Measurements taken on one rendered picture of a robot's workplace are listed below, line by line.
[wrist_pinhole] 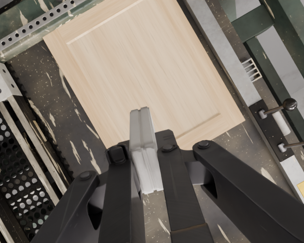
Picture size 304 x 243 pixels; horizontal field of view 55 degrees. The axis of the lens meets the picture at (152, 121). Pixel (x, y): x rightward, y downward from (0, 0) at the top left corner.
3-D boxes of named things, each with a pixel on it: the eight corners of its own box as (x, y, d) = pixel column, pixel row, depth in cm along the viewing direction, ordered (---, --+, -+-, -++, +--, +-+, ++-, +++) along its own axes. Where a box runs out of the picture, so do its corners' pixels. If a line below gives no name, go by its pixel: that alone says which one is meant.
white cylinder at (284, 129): (288, 131, 96) (276, 110, 96) (292, 131, 93) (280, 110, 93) (280, 136, 96) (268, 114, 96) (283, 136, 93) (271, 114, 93)
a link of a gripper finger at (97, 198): (141, 203, 15) (85, 217, 15) (138, 157, 20) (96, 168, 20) (133, 178, 14) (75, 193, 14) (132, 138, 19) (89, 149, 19)
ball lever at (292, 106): (260, 107, 93) (296, 93, 81) (266, 117, 93) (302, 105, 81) (253, 112, 91) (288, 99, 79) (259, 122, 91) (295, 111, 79)
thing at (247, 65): (248, 59, 96) (251, 57, 93) (259, 77, 96) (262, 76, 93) (238, 65, 96) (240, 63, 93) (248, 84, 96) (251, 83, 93)
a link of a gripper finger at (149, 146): (142, 147, 16) (155, 143, 16) (139, 107, 22) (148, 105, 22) (155, 192, 17) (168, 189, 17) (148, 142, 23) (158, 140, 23)
